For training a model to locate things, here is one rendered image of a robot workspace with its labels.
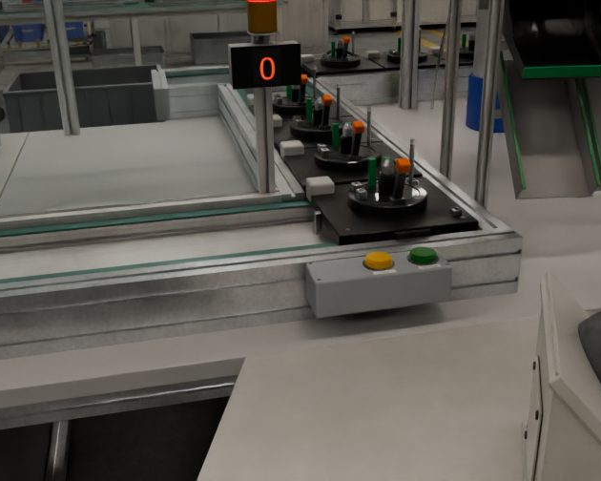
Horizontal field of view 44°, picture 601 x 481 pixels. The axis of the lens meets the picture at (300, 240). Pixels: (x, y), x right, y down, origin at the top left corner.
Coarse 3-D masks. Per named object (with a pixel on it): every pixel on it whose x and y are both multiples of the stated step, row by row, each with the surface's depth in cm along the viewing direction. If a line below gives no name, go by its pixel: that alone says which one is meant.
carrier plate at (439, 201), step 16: (336, 192) 136; (432, 192) 135; (320, 208) 129; (336, 208) 128; (432, 208) 127; (448, 208) 127; (336, 224) 122; (352, 224) 121; (368, 224) 121; (384, 224) 121; (400, 224) 121; (416, 224) 121; (432, 224) 121; (448, 224) 121; (464, 224) 121; (336, 240) 119; (352, 240) 118; (368, 240) 119
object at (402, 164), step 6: (396, 162) 120; (402, 162) 119; (408, 162) 119; (396, 168) 120; (402, 168) 119; (408, 168) 119; (396, 174) 121; (402, 174) 120; (396, 180) 122; (402, 180) 121; (396, 186) 122; (402, 186) 122; (396, 192) 123; (402, 192) 123; (396, 198) 124
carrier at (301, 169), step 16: (368, 112) 153; (336, 128) 154; (368, 128) 154; (288, 144) 158; (320, 144) 152; (336, 144) 155; (368, 144) 156; (384, 144) 164; (288, 160) 154; (304, 160) 154; (320, 160) 149; (336, 160) 147; (352, 160) 147; (304, 176) 145; (320, 176) 145; (336, 176) 145; (352, 176) 144; (416, 176) 144
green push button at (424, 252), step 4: (416, 248) 112; (420, 248) 112; (424, 248) 112; (428, 248) 112; (412, 252) 110; (416, 252) 110; (420, 252) 110; (424, 252) 110; (428, 252) 110; (432, 252) 110; (412, 256) 110; (416, 256) 109; (420, 256) 109; (424, 256) 109; (428, 256) 109; (432, 256) 109; (412, 260) 110; (416, 260) 109; (420, 260) 109; (424, 260) 109; (428, 260) 109; (432, 260) 109
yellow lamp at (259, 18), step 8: (248, 8) 123; (256, 8) 122; (264, 8) 122; (272, 8) 122; (248, 16) 124; (256, 16) 122; (264, 16) 122; (272, 16) 123; (248, 24) 124; (256, 24) 123; (264, 24) 123; (272, 24) 123; (256, 32) 124; (264, 32) 123
